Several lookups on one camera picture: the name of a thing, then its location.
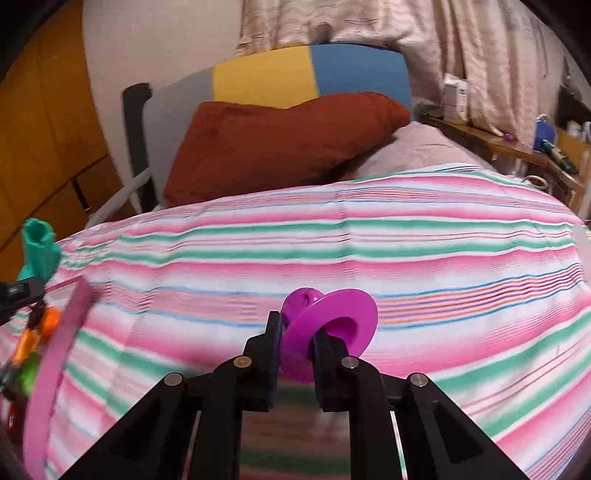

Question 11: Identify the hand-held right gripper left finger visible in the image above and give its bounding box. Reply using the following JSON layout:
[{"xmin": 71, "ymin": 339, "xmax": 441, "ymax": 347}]
[{"xmin": 60, "ymin": 310, "xmax": 283, "ymax": 480}]

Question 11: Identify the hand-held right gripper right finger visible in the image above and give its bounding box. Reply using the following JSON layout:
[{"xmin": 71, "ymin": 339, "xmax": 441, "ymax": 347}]
[{"xmin": 311, "ymin": 324, "xmax": 532, "ymax": 480}]

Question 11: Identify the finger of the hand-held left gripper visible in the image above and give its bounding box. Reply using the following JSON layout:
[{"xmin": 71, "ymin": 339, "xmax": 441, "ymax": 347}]
[{"xmin": 0, "ymin": 276, "xmax": 47, "ymax": 306}]

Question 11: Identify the teal plastic piece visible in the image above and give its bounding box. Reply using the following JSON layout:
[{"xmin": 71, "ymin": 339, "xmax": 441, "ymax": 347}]
[{"xmin": 17, "ymin": 218, "xmax": 63, "ymax": 282}]

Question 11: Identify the purple plastic toy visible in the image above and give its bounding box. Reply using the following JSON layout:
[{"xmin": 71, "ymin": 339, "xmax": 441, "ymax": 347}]
[{"xmin": 280, "ymin": 287, "xmax": 378, "ymax": 384}]

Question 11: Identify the pink basket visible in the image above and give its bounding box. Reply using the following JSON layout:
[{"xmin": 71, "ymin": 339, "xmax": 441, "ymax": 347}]
[{"xmin": 23, "ymin": 279, "xmax": 100, "ymax": 478}]

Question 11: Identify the orange round piece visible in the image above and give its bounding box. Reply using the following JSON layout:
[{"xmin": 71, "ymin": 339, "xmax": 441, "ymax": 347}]
[{"xmin": 39, "ymin": 307, "xmax": 63, "ymax": 342}]

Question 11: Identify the orange plastic piece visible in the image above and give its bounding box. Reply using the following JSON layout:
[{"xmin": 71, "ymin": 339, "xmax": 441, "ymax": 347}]
[{"xmin": 14, "ymin": 323, "xmax": 42, "ymax": 365}]

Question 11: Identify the green plastic housing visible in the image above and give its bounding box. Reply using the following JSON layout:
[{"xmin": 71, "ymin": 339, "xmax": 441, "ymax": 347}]
[{"xmin": 16, "ymin": 355, "xmax": 42, "ymax": 398}]

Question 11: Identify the pink green striped blanket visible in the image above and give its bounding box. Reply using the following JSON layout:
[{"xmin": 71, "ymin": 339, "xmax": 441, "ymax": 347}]
[{"xmin": 0, "ymin": 168, "xmax": 591, "ymax": 480}]

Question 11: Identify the wooden wardrobe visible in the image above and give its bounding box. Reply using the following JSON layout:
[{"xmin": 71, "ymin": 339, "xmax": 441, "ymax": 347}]
[{"xmin": 0, "ymin": 0, "xmax": 139, "ymax": 268}]

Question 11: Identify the brown pillow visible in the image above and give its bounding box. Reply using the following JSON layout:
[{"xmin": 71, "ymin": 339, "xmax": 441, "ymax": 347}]
[{"xmin": 164, "ymin": 91, "xmax": 411, "ymax": 208}]

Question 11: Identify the pale pink pillow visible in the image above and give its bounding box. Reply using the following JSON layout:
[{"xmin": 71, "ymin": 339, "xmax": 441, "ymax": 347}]
[{"xmin": 339, "ymin": 122, "xmax": 497, "ymax": 181}]

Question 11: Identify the wooden desk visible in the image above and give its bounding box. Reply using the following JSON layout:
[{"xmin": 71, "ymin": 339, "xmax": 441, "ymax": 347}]
[{"xmin": 416, "ymin": 108, "xmax": 591, "ymax": 208}]

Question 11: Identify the white carton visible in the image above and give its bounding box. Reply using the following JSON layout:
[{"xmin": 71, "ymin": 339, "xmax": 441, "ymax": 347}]
[{"xmin": 442, "ymin": 74, "xmax": 469, "ymax": 124}]

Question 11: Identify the green handheld tool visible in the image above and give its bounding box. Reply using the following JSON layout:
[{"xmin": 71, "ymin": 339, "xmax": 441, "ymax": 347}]
[{"xmin": 542, "ymin": 141, "xmax": 580, "ymax": 175}]

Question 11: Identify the blue bottle on shelf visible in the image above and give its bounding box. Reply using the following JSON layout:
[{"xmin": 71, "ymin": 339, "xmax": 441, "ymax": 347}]
[{"xmin": 533, "ymin": 114, "xmax": 557, "ymax": 153}]

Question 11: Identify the beige patterned curtain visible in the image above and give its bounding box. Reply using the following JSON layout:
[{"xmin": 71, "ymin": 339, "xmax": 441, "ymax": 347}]
[{"xmin": 233, "ymin": 0, "xmax": 578, "ymax": 144}]

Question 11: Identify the metal bed rail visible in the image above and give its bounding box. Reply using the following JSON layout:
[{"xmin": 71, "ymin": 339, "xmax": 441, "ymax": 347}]
[{"xmin": 85, "ymin": 168, "xmax": 153, "ymax": 227}]

